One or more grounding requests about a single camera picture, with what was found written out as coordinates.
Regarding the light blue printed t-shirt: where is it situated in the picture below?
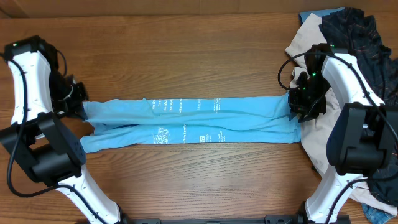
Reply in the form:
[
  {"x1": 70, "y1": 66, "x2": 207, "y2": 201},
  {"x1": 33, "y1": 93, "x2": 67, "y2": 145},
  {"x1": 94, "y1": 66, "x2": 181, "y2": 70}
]
[{"x1": 80, "y1": 95, "x2": 301, "y2": 153}]

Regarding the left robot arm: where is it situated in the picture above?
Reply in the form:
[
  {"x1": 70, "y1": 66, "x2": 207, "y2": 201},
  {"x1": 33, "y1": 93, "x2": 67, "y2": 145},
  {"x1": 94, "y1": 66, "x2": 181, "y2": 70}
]
[{"x1": 1, "y1": 35, "x2": 131, "y2": 223}]

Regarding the beige garment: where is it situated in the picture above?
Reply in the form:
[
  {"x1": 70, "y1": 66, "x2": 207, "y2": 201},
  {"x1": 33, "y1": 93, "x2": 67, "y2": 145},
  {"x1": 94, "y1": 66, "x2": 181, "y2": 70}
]
[{"x1": 285, "y1": 14, "x2": 397, "y2": 216}]

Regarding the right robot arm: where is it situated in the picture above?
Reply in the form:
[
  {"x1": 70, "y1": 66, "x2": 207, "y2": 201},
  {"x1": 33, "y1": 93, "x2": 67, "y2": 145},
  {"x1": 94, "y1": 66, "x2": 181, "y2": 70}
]
[{"x1": 283, "y1": 44, "x2": 397, "y2": 223}]

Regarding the dark blue folded cloth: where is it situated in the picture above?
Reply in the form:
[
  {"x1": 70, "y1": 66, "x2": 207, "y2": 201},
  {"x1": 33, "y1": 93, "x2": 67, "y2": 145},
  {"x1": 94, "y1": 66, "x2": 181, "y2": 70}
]
[{"x1": 298, "y1": 7, "x2": 344, "y2": 24}]

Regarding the blue denim garment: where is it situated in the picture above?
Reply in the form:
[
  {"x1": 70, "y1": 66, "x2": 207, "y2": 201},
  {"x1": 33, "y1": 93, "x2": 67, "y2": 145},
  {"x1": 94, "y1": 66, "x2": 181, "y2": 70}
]
[{"x1": 361, "y1": 203, "x2": 394, "y2": 224}]

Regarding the dark patterned garment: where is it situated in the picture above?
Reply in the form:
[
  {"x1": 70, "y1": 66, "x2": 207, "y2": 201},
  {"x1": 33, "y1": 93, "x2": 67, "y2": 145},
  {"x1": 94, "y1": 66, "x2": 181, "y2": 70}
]
[{"x1": 320, "y1": 8, "x2": 397, "y2": 207}]

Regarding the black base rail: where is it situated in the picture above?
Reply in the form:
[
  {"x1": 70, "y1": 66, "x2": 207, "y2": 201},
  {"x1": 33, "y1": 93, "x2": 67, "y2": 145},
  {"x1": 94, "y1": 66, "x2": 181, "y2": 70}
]
[{"x1": 127, "y1": 215, "x2": 303, "y2": 224}]

